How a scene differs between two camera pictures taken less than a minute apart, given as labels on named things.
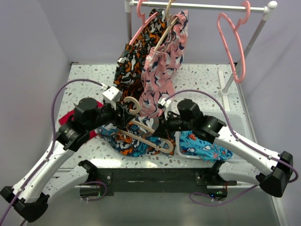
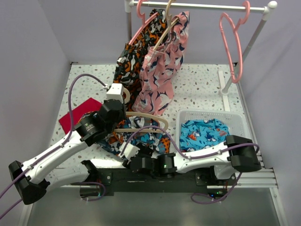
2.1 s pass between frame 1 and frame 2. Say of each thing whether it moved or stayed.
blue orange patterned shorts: moved
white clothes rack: stayed
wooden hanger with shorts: stayed
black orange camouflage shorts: stayed
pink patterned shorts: stayed
